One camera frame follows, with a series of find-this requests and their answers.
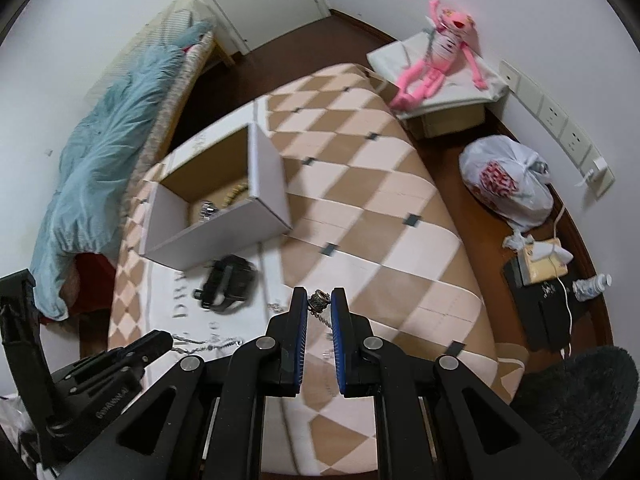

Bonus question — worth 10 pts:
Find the white cardboard box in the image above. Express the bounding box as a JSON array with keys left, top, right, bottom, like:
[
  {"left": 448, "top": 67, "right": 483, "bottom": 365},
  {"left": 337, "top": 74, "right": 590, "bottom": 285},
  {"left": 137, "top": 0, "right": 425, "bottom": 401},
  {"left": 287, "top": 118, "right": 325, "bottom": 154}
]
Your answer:
[{"left": 138, "top": 122, "right": 292, "bottom": 272}]

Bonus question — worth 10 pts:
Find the yellow tissue box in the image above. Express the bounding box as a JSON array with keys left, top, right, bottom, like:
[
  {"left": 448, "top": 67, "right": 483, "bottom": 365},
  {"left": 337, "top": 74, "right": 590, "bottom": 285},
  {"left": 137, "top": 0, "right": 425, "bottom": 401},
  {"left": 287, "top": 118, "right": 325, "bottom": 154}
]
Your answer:
[{"left": 502, "top": 232, "right": 573, "bottom": 285}]

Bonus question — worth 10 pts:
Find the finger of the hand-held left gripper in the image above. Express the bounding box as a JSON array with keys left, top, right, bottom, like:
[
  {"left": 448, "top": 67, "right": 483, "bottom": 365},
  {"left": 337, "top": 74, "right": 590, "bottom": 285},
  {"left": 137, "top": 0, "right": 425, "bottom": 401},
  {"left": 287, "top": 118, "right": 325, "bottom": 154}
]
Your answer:
[{"left": 106, "top": 330, "right": 174, "bottom": 369}]

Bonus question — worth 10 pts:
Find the clear plastic bottle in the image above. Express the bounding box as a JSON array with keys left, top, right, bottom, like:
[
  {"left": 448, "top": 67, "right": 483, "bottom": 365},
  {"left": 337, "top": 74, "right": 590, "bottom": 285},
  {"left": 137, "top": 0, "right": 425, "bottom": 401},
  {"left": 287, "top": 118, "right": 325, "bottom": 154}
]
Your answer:
[{"left": 572, "top": 273, "right": 614, "bottom": 302}]

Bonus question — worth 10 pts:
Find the beige nightstand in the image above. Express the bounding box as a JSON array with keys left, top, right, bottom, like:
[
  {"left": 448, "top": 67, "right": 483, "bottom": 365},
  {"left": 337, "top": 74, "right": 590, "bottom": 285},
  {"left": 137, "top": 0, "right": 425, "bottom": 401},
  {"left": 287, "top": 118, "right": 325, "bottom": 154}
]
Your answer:
[{"left": 400, "top": 99, "right": 489, "bottom": 141}]

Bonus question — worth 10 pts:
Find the green beaded bracelet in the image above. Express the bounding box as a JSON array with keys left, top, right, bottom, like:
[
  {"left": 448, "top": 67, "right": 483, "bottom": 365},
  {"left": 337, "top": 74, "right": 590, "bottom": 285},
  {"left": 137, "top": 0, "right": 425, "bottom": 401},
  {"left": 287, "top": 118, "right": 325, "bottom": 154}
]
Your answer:
[{"left": 222, "top": 183, "right": 250, "bottom": 206}]

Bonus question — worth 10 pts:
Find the white charger plug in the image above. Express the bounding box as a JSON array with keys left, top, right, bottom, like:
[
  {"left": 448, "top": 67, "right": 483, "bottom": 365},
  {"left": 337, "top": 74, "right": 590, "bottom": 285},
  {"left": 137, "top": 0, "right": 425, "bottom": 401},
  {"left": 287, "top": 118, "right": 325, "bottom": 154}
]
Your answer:
[{"left": 575, "top": 158, "right": 609, "bottom": 189}]

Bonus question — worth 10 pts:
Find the white cloth cover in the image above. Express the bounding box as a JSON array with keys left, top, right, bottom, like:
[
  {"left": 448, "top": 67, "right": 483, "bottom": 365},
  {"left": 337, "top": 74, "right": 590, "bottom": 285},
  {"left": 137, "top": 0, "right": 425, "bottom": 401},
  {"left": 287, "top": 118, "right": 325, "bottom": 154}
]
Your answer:
[{"left": 366, "top": 32, "right": 509, "bottom": 112}]

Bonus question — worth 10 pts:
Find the white charging cable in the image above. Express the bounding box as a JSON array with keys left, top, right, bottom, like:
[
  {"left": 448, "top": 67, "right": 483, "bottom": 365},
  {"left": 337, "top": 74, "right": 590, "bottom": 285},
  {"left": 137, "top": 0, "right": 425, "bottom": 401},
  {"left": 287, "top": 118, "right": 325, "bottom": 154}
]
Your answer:
[{"left": 550, "top": 204, "right": 575, "bottom": 358}]

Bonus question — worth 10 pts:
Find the red cloth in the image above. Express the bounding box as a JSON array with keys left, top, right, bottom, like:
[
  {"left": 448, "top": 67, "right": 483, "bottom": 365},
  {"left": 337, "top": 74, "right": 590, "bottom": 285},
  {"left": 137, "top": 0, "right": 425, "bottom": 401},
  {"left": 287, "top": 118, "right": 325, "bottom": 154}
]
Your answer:
[{"left": 59, "top": 252, "right": 120, "bottom": 319}]

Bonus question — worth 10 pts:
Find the folded mattress bed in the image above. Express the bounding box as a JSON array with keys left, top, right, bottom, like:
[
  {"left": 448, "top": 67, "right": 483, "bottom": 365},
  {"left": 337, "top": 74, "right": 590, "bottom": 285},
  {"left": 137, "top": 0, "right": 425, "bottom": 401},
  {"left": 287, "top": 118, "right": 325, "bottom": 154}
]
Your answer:
[{"left": 85, "top": 0, "right": 237, "bottom": 198}]

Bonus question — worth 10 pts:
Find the white plastic bag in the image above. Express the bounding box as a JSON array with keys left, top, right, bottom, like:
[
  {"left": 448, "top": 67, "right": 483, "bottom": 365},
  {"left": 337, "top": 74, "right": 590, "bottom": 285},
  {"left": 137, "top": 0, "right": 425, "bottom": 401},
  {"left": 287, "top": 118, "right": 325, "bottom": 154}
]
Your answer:
[{"left": 458, "top": 135, "right": 555, "bottom": 234}]

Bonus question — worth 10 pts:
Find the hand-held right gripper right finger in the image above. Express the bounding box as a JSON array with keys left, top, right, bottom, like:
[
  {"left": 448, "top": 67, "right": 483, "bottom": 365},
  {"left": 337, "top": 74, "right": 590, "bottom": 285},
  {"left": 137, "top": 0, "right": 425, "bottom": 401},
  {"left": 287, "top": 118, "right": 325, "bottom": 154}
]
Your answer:
[{"left": 331, "top": 287, "right": 582, "bottom": 480}]

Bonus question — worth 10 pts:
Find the pink plush toy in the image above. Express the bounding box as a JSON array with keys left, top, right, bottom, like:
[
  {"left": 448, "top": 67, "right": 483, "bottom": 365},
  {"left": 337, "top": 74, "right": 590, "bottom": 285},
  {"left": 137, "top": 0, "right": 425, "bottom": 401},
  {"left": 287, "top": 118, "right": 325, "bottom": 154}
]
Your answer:
[{"left": 389, "top": 0, "right": 487, "bottom": 111}]

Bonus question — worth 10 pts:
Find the blue fluffy blanket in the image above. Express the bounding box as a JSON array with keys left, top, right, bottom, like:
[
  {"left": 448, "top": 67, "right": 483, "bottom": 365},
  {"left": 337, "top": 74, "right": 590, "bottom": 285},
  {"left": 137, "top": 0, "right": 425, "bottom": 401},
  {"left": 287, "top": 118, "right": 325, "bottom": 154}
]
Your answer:
[{"left": 30, "top": 20, "right": 214, "bottom": 322}]

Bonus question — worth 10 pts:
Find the checkered beige blanket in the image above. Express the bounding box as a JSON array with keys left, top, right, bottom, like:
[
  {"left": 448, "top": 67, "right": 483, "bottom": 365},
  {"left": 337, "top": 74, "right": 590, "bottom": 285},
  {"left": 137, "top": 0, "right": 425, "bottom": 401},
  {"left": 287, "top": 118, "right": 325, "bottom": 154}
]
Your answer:
[{"left": 107, "top": 62, "right": 529, "bottom": 477}]

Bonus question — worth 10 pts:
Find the metal pendant necklace chain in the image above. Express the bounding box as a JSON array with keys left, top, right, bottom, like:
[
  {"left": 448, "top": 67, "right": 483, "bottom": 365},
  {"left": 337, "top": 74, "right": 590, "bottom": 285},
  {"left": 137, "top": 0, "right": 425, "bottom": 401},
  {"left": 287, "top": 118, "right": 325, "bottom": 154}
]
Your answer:
[{"left": 307, "top": 290, "right": 334, "bottom": 333}]

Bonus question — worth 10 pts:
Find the black box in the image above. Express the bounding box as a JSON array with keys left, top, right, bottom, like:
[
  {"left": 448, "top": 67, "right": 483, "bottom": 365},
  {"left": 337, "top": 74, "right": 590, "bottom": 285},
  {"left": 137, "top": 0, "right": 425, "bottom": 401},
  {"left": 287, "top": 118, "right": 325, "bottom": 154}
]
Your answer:
[{"left": 502, "top": 255, "right": 609, "bottom": 354}]

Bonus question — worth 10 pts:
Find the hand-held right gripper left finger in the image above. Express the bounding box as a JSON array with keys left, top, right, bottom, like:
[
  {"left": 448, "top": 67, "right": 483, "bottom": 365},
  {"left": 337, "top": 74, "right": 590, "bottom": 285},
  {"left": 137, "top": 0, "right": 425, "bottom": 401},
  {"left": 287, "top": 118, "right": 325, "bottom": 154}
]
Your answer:
[{"left": 60, "top": 287, "right": 308, "bottom": 480}]

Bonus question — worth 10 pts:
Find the black strap watch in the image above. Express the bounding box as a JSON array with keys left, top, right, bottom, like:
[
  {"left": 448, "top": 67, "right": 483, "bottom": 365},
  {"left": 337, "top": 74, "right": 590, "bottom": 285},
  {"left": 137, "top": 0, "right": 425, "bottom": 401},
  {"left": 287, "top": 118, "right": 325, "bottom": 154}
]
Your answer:
[{"left": 194, "top": 255, "right": 259, "bottom": 314}]

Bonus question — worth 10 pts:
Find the silver metal watch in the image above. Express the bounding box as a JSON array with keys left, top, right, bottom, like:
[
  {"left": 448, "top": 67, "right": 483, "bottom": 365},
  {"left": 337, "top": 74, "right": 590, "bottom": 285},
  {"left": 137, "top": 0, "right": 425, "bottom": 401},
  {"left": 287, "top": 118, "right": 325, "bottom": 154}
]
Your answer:
[{"left": 197, "top": 200, "right": 224, "bottom": 224}]

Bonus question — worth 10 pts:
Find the silver chain necklace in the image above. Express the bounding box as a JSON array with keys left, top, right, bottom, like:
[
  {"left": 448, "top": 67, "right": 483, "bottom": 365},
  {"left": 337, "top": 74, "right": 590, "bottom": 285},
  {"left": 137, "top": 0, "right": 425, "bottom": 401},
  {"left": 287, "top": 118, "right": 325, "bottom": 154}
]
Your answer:
[{"left": 170, "top": 332, "right": 252, "bottom": 357}]

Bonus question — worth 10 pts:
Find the dark furry cushion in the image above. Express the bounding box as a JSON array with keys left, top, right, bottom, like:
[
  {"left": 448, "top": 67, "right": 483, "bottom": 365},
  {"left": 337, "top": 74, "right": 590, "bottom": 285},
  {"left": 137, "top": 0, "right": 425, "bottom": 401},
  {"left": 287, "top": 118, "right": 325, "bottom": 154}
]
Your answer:
[{"left": 509, "top": 344, "right": 634, "bottom": 480}]

